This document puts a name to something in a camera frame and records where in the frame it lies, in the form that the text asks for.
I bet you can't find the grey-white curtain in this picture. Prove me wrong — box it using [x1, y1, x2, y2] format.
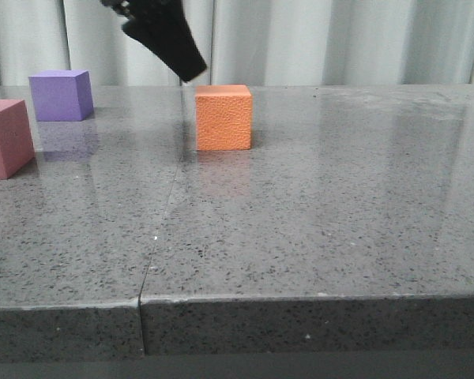
[0, 1, 474, 86]

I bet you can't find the pink foam cube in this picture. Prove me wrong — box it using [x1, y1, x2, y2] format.
[0, 99, 35, 179]

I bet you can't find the orange foam cube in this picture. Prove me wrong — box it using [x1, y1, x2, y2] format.
[195, 84, 253, 151]

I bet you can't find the black blurred gripper finger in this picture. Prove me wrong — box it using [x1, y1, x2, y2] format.
[101, 0, 207, 82]

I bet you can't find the purple foam cube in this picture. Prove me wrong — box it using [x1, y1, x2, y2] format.
[28, 69, 94, 122]

